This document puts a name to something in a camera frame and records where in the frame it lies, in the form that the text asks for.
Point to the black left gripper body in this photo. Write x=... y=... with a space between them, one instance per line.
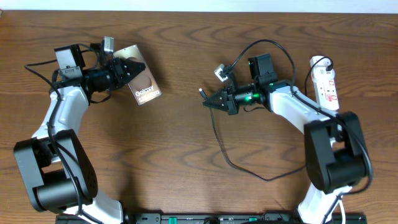
x=102 y=78

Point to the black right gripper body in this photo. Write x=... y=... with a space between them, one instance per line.
x=244 y=94

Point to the gold Galaxy smartphone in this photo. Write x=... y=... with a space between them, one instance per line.
x=143 y=86

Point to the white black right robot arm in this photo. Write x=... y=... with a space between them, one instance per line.
x=336 y=158

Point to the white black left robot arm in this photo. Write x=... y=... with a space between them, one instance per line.
x=56 y=171

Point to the white power strip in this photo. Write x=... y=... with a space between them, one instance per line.
x=323 y=78

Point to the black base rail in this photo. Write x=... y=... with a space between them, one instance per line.
x=270 y=217

